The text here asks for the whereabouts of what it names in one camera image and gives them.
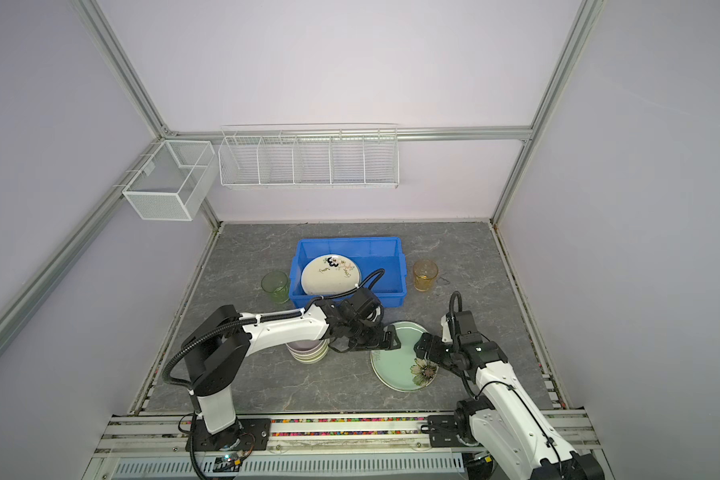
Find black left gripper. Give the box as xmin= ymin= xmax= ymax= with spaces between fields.
xmin=347 ymin=318 xmax=402 ymax=351

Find green flower plate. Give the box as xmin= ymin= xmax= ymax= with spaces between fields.
xmin=370 ymin=321 xmax=438 ymax=392

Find cream floral plate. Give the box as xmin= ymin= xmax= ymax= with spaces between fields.
xmin=301 ymin=254 xmax=361 ymax=295

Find purple top bowl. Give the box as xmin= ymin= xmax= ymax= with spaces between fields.
xmin=286 ymin=340 xmax=326 ymax=355

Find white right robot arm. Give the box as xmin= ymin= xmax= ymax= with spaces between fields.
xmin=414 ymin=333 xmax=605 ymax=479

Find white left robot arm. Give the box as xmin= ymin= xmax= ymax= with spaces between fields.
xmin=162 ymin=290 xmax=401 ymax=436

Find blue plastic bin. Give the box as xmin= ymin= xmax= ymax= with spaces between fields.
xmin=289 ymin=237 xmax=407 ymax=308

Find stacked lower bowls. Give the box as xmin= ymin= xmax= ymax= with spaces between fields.
xmin=288 ymin=344 xmax=329 ymax=364

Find amber glass cup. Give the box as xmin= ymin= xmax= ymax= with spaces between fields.
xmin=413 ymin=259 xmax=439 ymax=292

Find green glass cup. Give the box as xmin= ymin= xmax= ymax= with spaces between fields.
xmin=260 ymin=271 xmax=290 ymax=304

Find small white mesh basket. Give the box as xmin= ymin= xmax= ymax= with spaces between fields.
xmin=123 ymin=140 xmax=219 ymax=221

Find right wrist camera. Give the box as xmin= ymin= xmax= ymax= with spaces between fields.
xmin=441 ymin=310 xmax=483 ymax=344

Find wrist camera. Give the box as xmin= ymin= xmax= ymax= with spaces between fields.
xmin=441 ymin=310 xmax=483 ymax=344
xmin=346 ymin=287 xmax=383 ymax=320

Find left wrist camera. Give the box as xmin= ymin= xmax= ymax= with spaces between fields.
xmin=346 ymin=287 xmax=383 ymax=320

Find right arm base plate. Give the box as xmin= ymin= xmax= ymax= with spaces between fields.
xmin=420 ymin=414 xmax=471 ymax=448

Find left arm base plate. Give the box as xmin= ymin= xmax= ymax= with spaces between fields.
xmin=186 ymin=417 xmax=272 ymax=452

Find long white wire basket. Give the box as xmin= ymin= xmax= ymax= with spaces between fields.
xmin=218 ymin=123 xmax=400 ymax=189

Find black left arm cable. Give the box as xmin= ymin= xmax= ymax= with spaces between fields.
xmin=160 ymin=308 xmax=301 ymax=388

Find aluminium mounting rail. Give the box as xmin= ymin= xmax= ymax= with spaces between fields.
xmin=80 ymin=409 xmax=616 ymax=480

